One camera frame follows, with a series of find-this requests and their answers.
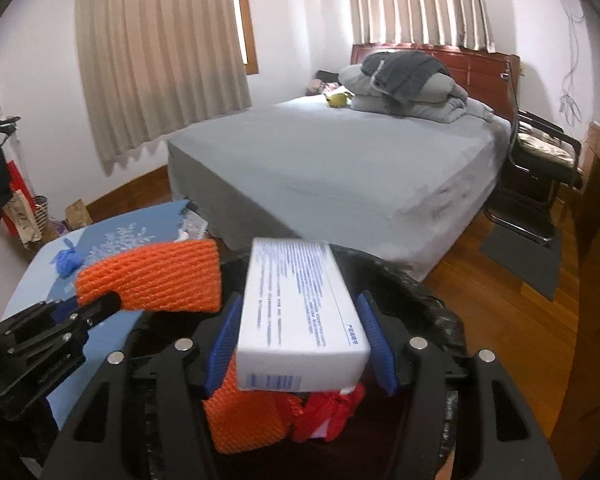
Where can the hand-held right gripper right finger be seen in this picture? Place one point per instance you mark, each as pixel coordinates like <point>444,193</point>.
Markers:
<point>377,345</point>

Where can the orange knitted cloth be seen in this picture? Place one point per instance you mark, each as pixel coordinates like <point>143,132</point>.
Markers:
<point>155,275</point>

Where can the wooden window frame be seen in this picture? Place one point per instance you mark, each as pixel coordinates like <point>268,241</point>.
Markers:
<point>245,20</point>

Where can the grey bed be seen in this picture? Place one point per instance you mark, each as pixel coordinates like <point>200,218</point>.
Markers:
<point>330,170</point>

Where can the white cardboard box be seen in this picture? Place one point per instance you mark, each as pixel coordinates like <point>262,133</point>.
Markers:
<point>300,310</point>

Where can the striped bag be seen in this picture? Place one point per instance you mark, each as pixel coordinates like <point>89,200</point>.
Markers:
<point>41,217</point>

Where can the red wooden headboard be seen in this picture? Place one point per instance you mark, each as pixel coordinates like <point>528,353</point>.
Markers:
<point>475,70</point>

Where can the red garment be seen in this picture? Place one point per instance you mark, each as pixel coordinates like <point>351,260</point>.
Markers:
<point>330,410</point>

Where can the orange foam net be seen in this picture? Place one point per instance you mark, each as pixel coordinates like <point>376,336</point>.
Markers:
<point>245,420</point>

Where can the black trash bin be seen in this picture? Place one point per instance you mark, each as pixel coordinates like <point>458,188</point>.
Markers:
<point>420,290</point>

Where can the yellow-green toy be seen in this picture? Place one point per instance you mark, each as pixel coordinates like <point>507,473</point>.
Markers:
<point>339,100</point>

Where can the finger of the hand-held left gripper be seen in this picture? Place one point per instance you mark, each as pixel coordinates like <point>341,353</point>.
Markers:
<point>65,306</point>
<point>100,307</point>

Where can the black metal chair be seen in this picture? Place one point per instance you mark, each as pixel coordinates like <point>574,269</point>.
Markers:
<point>540,160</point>

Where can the grey folded quilt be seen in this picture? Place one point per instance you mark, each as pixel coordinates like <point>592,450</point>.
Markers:
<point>430,100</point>

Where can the beige printed bag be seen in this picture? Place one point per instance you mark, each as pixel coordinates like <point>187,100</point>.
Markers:
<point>25,220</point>

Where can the beige curtain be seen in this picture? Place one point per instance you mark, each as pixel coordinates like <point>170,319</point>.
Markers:
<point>420,0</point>
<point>160,60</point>

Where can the dark grey blanket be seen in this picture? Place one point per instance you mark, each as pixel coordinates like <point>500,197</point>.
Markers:
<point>405,72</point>

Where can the dark grey floor mat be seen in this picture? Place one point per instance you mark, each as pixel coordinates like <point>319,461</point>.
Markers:
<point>525,260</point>

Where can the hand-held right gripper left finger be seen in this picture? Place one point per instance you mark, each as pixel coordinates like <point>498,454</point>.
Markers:
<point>225,345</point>

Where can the red hanging cloth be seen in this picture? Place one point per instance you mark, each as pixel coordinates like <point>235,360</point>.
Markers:
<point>19,180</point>

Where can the brown paper bag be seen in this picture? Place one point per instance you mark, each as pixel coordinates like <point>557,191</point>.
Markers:
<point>79,216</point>

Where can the pink plush item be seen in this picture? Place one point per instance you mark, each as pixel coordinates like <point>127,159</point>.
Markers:
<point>322,82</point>

